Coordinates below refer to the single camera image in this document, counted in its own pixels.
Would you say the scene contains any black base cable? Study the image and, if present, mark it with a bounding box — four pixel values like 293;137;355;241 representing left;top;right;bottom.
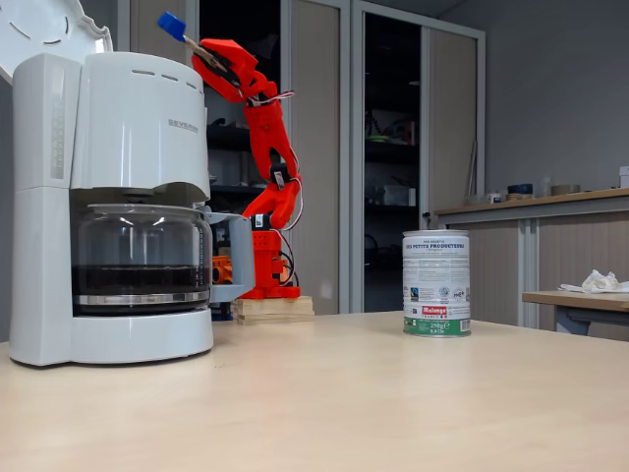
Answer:
277;230;299;287

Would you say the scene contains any white green coffee tin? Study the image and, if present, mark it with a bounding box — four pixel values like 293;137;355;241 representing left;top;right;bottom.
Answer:
402;228;472;338

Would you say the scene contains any orange table clamp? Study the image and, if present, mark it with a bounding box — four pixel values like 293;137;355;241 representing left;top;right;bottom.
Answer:
211;255;235;285

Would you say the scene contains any grey tambour door cabinet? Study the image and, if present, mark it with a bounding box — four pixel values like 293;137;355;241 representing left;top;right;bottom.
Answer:
117;0;353;316
351;0;486;316

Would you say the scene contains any side table wooden top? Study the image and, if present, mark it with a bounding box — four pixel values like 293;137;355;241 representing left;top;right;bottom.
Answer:
521;289;629;335

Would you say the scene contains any grey leaning strip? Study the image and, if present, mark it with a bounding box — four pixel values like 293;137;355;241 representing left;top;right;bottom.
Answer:
465;140;479;198

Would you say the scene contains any white drip coffee maker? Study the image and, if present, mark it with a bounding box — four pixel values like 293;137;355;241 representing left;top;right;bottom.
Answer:
0;0;215;368

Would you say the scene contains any wooden base block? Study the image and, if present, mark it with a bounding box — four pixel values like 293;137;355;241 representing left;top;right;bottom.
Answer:
230;295;315;325

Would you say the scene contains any white servo cable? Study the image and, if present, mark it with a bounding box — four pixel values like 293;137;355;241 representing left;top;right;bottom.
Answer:
248;89;305;232

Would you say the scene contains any low sideboard wooden top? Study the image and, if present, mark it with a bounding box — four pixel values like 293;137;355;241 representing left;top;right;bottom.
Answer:
434;189;629;340

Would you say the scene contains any blue wooden-handled scoop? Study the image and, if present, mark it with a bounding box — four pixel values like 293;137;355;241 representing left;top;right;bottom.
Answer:
156;11;235;75

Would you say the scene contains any glass carafe grey handle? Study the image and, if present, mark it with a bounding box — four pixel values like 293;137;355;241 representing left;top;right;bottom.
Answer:
71;204;257;316

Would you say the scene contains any white box in cabinet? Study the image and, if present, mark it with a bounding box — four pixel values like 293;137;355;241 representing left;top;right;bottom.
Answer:
382;184;418;207

